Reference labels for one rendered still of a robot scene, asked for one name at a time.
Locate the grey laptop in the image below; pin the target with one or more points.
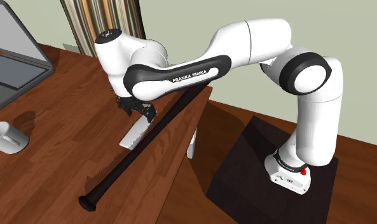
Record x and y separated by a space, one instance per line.
14 71

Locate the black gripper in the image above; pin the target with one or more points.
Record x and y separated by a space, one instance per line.
128 102

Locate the striped brown curtain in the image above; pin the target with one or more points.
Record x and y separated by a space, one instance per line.
107 21

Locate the brown wooden desk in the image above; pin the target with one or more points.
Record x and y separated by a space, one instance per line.
67 167

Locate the white flat remote control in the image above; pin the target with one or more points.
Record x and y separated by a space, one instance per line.
134 136

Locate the black baseball bat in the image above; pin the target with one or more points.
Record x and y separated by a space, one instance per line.
144 141

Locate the white mug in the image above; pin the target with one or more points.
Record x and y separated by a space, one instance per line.
8 139

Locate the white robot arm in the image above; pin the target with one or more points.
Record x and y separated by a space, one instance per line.
318 124

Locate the dark robot stand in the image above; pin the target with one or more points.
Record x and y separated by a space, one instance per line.
247 173

